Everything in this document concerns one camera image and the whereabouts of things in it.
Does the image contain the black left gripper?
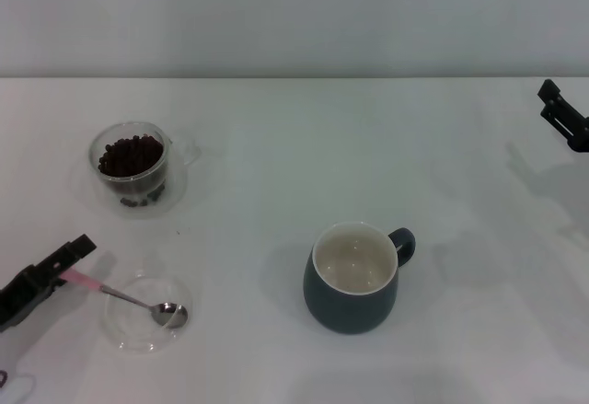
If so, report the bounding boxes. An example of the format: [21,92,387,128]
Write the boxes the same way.
[0,233,98,334]

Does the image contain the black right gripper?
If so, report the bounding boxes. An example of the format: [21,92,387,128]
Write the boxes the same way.
[537,78,589,153]

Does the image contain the loose spilled coffee beans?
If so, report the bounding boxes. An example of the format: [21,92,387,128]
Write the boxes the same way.
[120,187,167,209]

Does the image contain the pink handled metal spoon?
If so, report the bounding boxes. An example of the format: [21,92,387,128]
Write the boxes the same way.
[62,269,191,330]

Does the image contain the coffee beans heap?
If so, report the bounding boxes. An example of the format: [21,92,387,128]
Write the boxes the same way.
[98,133,166,179]

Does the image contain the small clear glass dish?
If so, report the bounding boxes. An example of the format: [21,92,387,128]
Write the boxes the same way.
[103,269,193,354]

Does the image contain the clear glass saucer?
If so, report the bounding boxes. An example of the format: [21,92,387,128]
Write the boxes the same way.
[91,155,191,218]

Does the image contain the clear glass cup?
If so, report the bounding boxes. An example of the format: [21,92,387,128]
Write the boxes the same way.
[88,121,203,196]

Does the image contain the dark grey ceramic mug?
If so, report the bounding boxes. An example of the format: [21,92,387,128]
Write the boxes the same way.
[302,221,418,335]

